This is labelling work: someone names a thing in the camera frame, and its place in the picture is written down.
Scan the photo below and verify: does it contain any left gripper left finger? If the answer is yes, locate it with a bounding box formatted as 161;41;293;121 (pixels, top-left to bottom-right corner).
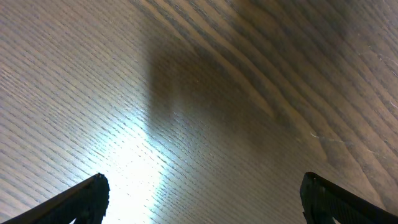
2;173;110;224

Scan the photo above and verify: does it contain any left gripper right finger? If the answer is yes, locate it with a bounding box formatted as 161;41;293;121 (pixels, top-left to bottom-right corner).
300;172;397;224

